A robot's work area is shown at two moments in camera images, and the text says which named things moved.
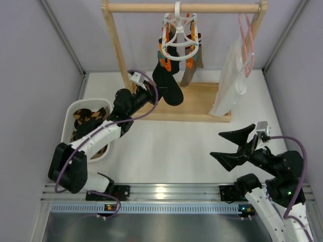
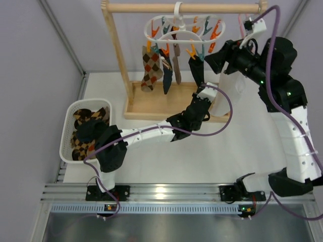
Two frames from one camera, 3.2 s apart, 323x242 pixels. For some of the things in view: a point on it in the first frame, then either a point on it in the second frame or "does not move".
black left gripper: x=153 y=91 -> x=200 y=100
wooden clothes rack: x=152 y=101 does not move
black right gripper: x=248 y=148 -> x=224 y=59
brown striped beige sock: x=193 y=57 -> x=175 y=61
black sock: x=87 y=127 does not move
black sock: x=163 y=74 -> x=197 y=66
